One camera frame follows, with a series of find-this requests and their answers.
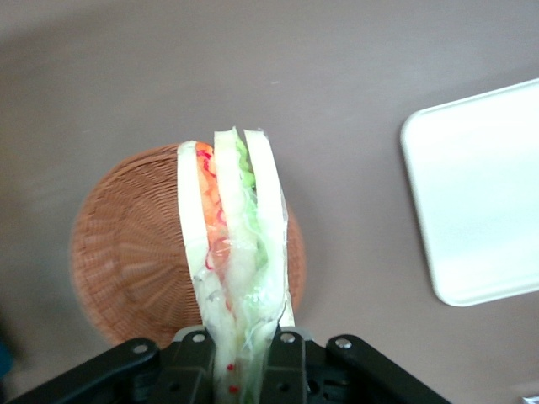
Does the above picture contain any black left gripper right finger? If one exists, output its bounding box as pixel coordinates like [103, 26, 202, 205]
[259, 327, 315, 404]

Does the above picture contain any triangle sandwich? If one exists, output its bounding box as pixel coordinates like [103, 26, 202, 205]
[176, 125, 296, 404]

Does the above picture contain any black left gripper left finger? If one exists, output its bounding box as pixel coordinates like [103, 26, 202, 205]
[161, 325, 217, 404]

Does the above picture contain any round brown wicker basket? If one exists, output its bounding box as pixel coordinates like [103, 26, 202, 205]
[68, 142, 307, 349]

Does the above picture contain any beige plastic tray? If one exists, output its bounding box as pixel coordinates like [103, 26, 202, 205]
[399, 77, 539, 308]

